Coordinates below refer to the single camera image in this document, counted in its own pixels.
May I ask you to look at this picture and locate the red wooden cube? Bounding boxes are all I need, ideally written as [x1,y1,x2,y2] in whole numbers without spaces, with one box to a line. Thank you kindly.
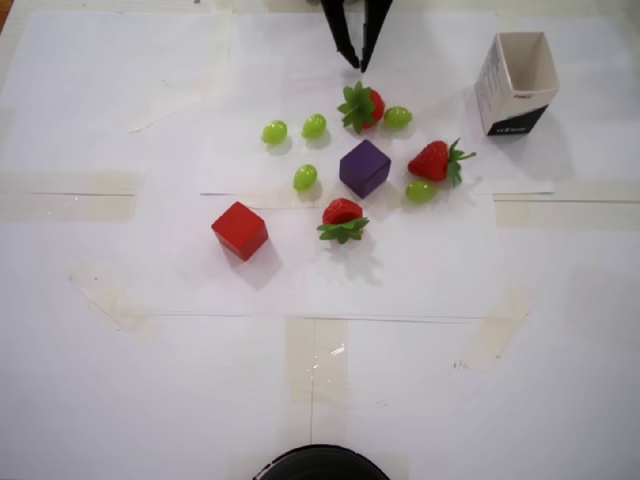
[210,201,270,262]

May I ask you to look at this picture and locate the green grape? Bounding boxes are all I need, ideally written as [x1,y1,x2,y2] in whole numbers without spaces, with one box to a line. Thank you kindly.
[301,113,328,140]
[292,164,318,193]
[261,119,290,146]
[382,105,414,130]
[404,180,438,205]

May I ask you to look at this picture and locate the red strawberry with curved stem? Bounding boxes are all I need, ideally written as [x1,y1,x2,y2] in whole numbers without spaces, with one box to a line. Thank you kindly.
[336,81,387,135]

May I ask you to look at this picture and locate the small red strawberry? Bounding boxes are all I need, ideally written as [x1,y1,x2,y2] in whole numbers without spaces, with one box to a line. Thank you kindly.
[316,197,371,245]

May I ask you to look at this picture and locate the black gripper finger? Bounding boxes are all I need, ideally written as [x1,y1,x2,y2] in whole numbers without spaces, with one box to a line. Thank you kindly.
[321,0,360,70]
[360,0,395,74]

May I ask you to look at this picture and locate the clear tape strip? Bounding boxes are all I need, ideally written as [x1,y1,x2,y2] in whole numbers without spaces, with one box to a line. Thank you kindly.
[284,317,350,441]

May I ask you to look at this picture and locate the purple wooden cube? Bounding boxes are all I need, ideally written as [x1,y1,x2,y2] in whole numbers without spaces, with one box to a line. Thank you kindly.
[339,139,392,199]

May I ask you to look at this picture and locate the black round dome object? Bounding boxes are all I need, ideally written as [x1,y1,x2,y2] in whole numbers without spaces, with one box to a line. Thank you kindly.
[253,443,390,480]

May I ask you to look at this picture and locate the white and black cardboard box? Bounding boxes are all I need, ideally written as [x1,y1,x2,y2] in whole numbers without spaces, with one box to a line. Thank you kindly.
[473,31,561,137]

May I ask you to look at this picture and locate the large red strawberry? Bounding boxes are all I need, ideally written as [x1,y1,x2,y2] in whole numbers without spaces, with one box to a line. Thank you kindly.
[407,138,478,188]

